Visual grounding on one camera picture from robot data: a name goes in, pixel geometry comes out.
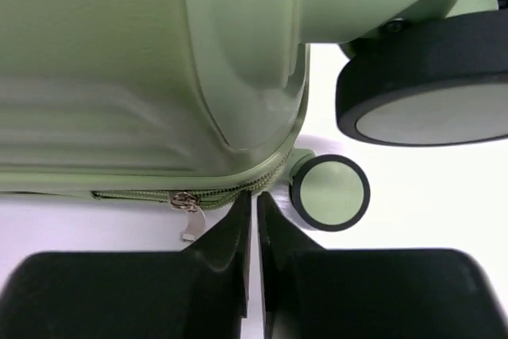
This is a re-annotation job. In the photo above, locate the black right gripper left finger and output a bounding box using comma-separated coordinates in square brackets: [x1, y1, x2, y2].
[1, 191, 252, 338]

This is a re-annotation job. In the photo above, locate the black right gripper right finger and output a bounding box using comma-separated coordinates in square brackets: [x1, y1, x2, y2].
[257, 192, 507, 338]

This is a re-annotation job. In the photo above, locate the green hard-shell suitcase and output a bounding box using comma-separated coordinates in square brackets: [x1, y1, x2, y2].
[1, 0, 507, 238]

